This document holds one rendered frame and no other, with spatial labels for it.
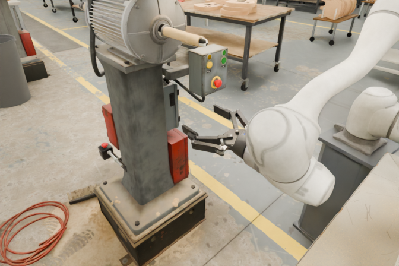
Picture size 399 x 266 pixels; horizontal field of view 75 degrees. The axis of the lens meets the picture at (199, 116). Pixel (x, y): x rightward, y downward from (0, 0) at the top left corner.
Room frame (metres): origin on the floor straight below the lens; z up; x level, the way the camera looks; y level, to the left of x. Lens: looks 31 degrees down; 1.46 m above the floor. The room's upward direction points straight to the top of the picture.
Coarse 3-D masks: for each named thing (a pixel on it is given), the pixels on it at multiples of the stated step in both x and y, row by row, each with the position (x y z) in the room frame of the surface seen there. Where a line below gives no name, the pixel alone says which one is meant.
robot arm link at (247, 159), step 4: (244, 152) 0.53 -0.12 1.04; (248, 152) 0.52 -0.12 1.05; (244, 156) 0.52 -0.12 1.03; (248, 156) 0.51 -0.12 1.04; (244, 160) 0.52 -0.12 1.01; (248, 160) 0.51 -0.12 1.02; (252, 160) 0.50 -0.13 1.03; (248, 164) 0.51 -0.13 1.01; (252, 164) 0.50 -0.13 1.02; (252, 168) 0.51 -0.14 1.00; (256, 168) 0.49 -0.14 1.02
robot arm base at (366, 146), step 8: (336, 128) 1.13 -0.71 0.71; (344, 128) 1.07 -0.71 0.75; (336, 136) 1.05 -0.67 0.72; (344, 136) 1.04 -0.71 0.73; (352, 136) 1.00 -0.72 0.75; (352, 144) 0.99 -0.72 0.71; (360, 144) 0.97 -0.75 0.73; (368, 144) 0.96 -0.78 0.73; (376, 144) 0.97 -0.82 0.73; (384, 144) 1.00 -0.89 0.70; (368, 152) 0.93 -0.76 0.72
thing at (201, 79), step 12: (204, 48) 1.16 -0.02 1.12; (216, 48) 1.16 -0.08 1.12; (192, 60) 1.11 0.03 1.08; (204, 60) 1.07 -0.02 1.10; (216, 60) 1.12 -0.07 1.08; (192, 72) 1.11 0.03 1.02; (204, 72) 1.07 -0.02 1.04; (216, 72) 1.12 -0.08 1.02; (180, 84) 1.17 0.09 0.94; (192, 84) 1.12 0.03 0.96; (204, 84) 1.07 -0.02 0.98; (192, 96) 1.14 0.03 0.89; (204, 96) 1.13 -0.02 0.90
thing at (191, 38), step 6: (168, 30) 0.89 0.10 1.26; (174, 30) 0.87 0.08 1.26; (180, 30) 0.86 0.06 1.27; (168, 36) 0.90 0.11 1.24; (174, 36) 0.86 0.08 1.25; (180, 36) 0.84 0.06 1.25; (186, 36) 0.82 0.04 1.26; (192, 36) 0.80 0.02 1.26; (198, 36) 0.79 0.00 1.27; (186, 42) 0.82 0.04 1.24; (192, 42) 0.79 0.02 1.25
